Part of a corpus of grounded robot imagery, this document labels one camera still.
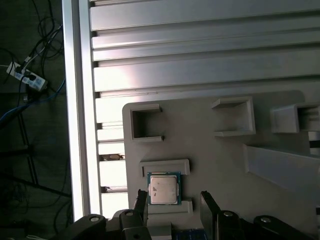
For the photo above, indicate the silver green CPU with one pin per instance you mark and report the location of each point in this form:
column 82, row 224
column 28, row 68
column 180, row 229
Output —
column 163, row 188

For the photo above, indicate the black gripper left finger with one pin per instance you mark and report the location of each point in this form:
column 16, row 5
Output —
column 130, row 225

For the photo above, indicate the black metal floor frame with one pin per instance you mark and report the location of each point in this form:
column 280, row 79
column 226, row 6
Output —
column 30, row 149

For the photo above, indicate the white power strip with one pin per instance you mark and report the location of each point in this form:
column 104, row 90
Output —
column 32, row 81

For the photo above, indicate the blue RAM stick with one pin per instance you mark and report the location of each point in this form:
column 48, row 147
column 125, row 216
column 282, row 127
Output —
column 191, row 235

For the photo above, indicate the grey plastic parts rack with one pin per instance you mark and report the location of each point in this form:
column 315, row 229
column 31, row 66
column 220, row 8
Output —
column 200, row 150

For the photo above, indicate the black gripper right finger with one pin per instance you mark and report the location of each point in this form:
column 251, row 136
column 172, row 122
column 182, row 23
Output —
column 210, row 215

